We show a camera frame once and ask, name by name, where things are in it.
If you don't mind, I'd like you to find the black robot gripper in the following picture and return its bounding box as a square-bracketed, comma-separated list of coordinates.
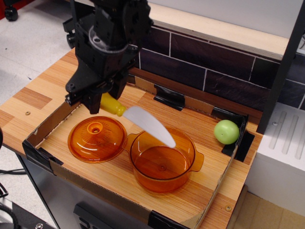
[65, 14, 139, 114]

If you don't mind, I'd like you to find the yellow handled white toy knife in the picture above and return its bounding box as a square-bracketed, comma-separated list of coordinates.
[100, 93, 176, 148]

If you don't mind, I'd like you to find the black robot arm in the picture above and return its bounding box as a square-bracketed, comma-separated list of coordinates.
[63, 0, 153, 114]

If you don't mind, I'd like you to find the orange transparent pot lid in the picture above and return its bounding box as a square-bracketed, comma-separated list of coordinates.
[67, 116, 127, 163]

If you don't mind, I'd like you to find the orange transparent pot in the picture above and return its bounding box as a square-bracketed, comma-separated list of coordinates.
[124, 127, 204, 193]

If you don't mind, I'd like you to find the cardboard fence with black tape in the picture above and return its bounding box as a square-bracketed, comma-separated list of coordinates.
[25, 61, 261, 229]

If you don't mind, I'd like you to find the black chair base wheel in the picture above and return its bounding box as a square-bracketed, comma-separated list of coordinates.
[63, 18, 76, 49]

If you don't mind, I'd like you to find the black caster wheel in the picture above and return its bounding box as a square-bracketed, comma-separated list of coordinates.
[4, 5, 18, 21]

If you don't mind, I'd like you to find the green toy apple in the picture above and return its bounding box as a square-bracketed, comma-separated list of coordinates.
[214, 120, 240, 145]

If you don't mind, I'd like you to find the dark brick backsplash shelf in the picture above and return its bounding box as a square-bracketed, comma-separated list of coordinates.
[70, 0, 305, 135]

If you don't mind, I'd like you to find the white toy sink unit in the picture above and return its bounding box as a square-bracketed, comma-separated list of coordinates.
[245, 103, 305, 216]

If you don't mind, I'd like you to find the black cable on floor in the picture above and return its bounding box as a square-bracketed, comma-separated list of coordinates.
[0, 168, 26, 175]

